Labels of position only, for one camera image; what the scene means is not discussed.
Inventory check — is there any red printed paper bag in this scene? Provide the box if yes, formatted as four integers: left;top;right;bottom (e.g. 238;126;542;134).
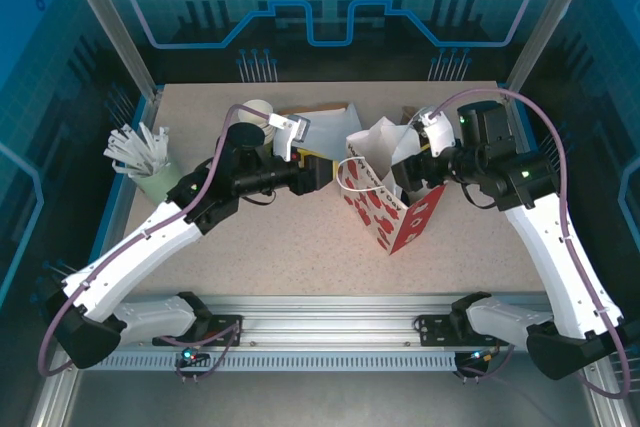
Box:
337;116;449;256

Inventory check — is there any flat folded paper bag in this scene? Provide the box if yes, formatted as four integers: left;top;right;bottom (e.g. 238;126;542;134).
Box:
292;104;365;161

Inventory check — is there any pale green straw holder cup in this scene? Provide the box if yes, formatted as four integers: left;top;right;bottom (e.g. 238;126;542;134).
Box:
132;161;184;201

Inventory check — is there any blue table border trim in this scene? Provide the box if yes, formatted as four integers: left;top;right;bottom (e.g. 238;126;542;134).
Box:
82;81;589;311

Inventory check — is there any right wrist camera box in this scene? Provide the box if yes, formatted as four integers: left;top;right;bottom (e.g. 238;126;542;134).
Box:
411;105;459;161

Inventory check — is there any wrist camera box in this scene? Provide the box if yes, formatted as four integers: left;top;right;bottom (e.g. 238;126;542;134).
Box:
411;105;459;161
267;113;312;163

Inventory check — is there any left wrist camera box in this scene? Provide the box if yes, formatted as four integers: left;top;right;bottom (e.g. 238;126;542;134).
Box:
267;113;312;163

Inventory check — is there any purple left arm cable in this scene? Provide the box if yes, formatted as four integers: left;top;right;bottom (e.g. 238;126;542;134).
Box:
38;104;275;377

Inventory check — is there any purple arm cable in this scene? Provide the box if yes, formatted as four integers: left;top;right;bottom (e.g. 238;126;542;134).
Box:
429;87;632;401
38;104;275;377

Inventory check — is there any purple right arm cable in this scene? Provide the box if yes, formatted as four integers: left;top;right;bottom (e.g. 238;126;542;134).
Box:
429;87;632;401

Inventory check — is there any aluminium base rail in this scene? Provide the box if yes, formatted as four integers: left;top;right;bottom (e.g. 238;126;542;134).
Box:
64;291;596;351

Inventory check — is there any aluminium frame post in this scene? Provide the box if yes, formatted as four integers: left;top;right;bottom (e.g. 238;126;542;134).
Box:
502;0;601;101
55;0;164;101

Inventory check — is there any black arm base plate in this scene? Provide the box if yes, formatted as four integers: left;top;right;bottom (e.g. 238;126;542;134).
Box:
199;314;245;348
417;314;464;348

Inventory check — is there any slotted grey cable duct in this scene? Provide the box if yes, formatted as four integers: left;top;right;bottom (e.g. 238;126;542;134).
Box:
99;351;461;373

